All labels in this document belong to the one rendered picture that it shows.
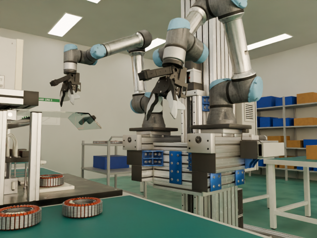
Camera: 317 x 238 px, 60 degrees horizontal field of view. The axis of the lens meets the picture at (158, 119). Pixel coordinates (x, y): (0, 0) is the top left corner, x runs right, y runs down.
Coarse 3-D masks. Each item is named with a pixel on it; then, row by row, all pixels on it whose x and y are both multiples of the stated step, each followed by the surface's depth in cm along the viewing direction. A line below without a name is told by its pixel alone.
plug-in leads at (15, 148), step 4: (8, 136) 100; (12, 136) 102; (16, 140) 100; (8, 144) 100; (16, 144) 100; (8, 148) 99; (16, 148) 100; (8, 152) 99; (16, 152) 100; (8, 156) 99; (12, 156) 103; (16, 156) 100
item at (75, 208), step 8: (72, 200) 80; (80, 200) 82; (88, 200) 82; (96, 200) 80; (64, 208) 75; (72, 208) 74; (80, 208) 74; (88, 208) 75; (96, 208) 76; (72, 216) 74; (80, 216) 74; (88, 216) 75
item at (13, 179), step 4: (12, 176) 104; (4, 180) 97; (8, 180) 97; (12, 180) 98; (16, 180) 99; (4, 184) 96; (8, 184) 97; (16, 184) 99; (4, 188) 96; (8, 188) 97; (16, 188) 99; (4, 192) 96; (8, 192) 97; (12, 192) 98; (16, 192) 99
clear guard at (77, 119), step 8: (24, 112) 99; (48, 112) 99; (56, 112) 99; (64, 112) 100; (72, 112) 102; (80, 112) 104; (72, 120) 123; (80, 120) 116; (88, 120) 110; (80, 128) 124; (88, 128) 118; (96, 128) 112
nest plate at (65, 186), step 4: (64, 184) 111; (68, 184) 111; (40, 188) 101; (44, 188) 101; (48, 188) 102; (52, 188) 102; (56, 188) 103; (60, 188) 104; (64, 188) 105; (68, 188) 106; (72, 188) 107; (40, 192) 100
